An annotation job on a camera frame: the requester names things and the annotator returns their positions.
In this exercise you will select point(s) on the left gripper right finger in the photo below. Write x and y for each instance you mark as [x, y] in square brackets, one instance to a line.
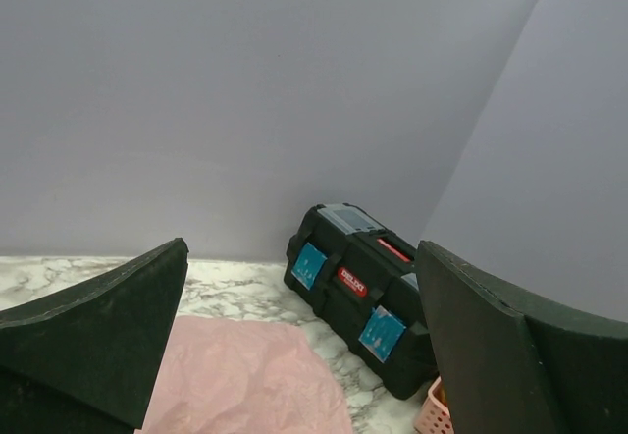
[514, 362]

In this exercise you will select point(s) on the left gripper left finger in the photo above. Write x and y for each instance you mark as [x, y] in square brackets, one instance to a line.
[85, 359]

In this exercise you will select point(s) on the pink plastic bag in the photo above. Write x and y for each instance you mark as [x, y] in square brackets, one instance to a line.
[222, 376]

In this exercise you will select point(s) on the pink plastic basket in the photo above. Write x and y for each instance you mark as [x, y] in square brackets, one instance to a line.
[434, 415]

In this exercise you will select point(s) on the black plastic toolbox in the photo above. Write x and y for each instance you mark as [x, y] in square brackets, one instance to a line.
[359, 277]

